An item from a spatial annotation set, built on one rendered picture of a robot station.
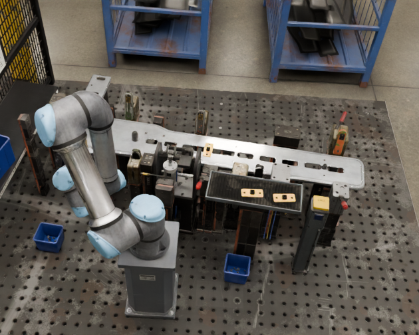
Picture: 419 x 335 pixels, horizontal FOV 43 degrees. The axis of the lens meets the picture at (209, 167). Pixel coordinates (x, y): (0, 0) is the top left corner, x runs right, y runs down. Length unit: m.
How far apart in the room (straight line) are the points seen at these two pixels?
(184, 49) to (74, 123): 2.82
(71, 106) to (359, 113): 1.97
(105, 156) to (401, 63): 3.55
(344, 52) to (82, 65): 2.16
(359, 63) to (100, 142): 3.08
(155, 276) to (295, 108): 1.54
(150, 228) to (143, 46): 2.82
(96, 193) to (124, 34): 3.00
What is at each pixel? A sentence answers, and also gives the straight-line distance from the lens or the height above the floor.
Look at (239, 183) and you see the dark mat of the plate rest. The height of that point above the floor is 1.16.
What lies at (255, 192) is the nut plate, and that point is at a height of 1.16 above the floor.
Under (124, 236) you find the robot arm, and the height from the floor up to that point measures 1.30.
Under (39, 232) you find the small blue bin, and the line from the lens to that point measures 2.51.
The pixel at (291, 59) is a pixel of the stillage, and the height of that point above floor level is 0.17.
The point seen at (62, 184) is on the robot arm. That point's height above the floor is 1.30.
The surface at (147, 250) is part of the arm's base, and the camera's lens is 1.92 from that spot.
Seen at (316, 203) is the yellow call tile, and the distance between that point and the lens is 2.10.
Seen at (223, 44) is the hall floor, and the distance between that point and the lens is 4.81.
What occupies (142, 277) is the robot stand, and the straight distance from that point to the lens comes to 2.03.
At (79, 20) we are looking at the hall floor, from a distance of 5.13.
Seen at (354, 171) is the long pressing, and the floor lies 1.00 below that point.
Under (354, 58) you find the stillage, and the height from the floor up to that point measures 0.16.
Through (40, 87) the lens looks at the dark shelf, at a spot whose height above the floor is 1.03.
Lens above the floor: 2.76
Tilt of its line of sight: 48 degrees down
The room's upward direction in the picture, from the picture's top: 4 degrees clockwise
